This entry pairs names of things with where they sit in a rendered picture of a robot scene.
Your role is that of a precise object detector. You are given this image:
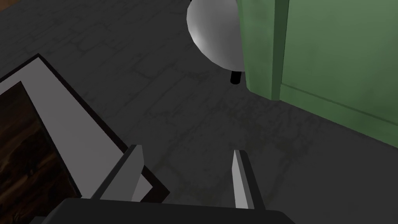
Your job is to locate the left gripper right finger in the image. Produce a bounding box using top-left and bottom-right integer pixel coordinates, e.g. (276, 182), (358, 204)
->
(231, 149), (266, 210)

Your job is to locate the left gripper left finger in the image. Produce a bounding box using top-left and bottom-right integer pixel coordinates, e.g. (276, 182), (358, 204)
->
(91, 144), (145, 203)

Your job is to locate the green door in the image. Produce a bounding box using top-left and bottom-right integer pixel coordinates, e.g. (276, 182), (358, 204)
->
(237, 0), (398, 149)

